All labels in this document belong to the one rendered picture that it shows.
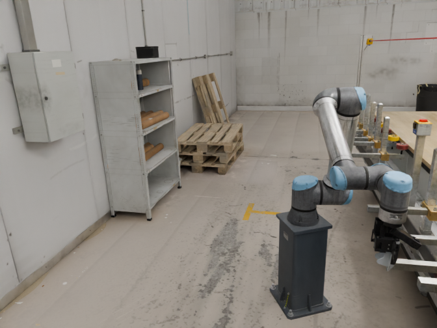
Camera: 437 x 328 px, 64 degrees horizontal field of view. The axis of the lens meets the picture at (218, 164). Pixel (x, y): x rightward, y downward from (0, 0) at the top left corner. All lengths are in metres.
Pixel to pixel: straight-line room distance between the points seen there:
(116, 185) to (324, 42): 6.81
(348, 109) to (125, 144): 2.21
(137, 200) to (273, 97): 6.40
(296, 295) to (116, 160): 2.10
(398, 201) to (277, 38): 8.16
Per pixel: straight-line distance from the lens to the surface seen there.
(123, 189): 3.63
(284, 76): 9.30
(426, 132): 2.16
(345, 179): 1.38
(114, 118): 3.44
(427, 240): 1.77
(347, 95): 1.84
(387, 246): 1.43
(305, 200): 2.14
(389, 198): 1.34
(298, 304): 2.46
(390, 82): 9.46
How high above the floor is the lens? 1.64
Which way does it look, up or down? 18 degrees down
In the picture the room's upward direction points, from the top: 2 degrees counter-clockwise
